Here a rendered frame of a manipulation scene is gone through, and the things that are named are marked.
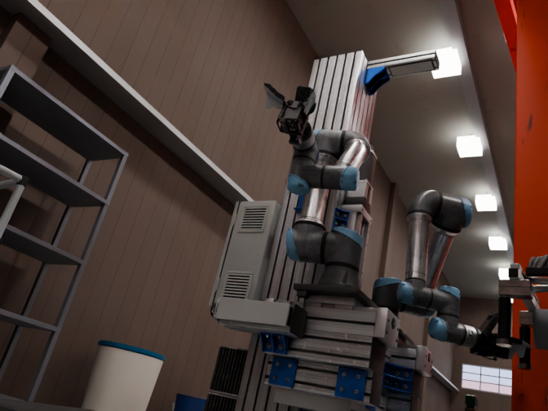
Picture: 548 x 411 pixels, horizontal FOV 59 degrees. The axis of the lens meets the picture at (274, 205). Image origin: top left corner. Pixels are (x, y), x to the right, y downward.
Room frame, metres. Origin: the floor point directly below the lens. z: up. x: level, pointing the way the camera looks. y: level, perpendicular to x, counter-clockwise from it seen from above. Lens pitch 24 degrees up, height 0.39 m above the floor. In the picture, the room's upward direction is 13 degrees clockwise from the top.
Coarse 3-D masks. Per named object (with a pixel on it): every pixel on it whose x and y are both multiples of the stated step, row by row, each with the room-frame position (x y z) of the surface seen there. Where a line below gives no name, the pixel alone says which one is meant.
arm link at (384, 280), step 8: (376, 280) 1.99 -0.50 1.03; (384, 280) 1.95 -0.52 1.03; (392, 280) 1.94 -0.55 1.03; (400, 280) 1.96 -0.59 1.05; (376, 288) 1.97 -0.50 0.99; (384, 288) 1.95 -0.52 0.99; (392, 288) 1.94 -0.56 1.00; (376, 296) 1.97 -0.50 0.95; (384, 296) 1.94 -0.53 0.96; (392, 296) 1.94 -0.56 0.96; (376, 304) 1.96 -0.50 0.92; (384, 304) 1.94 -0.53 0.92; (392, 304) 1.94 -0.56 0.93; (400, 304) 1.96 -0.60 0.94
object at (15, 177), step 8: (0, 168) 1.58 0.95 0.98; (8, 176) 1.62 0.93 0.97; (16, 176) 1.63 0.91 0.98; (24, 176) 1.65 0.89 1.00; (0, 184) 1.74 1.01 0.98; (8, 184) 1.71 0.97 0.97; (16, 184) 1.65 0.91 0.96; (24, 184) 1.66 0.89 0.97; (16, 192) 1.65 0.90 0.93; (16, 200) 1.65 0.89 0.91; (8, 208) 1.65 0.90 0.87; (8, 216) 1.65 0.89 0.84; (0, 224) 1.65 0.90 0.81; (0, 232) 1.65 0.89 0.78; (0, 240) 1.66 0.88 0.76
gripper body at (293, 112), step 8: (288, 104) 1.19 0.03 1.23; (296, 104) 1.18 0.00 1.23; (280, 112) 1.19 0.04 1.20; (288, 112) 1.19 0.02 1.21; (296, 112) 1.18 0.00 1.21; (280, 120) 1.19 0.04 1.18; (288, 120) 1.19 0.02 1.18; (296, 120) 1.18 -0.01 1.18; (304, 120) 1.20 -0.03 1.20; (280, 128) 1.23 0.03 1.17; (288, 128) 1.22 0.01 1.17; (296, 128) 1.21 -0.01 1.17; (304, 128) 1.22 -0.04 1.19; (296, 136) 1.24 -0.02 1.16; (304, 136) 1.27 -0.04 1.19; (296, 144) 1.28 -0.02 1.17
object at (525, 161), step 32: (544, 0) 1.88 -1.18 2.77; (544, 32) 1.88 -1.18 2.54; (544, 64) 1.88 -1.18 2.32; (544, 96) 1.89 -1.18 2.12; (544, 128) 1.89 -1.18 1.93; (544, 160) 1.89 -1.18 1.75; (544, 192) 1.89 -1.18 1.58; (544, 224) 1.89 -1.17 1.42; (544, 352) 1.89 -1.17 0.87; (512, 384) 1.97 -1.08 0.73; (544, 384) 1.89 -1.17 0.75
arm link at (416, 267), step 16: (432, 192) 1.67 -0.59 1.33; (416, 208) 1.67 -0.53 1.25; (432, 208) 1.67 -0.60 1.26; (416, 224) 1.67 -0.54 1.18; (416, 240) 1.67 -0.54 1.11; (416, 256) 1.66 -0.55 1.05; (416, 272) 1.65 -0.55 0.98; (400, 288) 1.67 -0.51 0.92; (416, 288) 1.64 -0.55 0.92; (416, 304) 1.67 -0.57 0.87
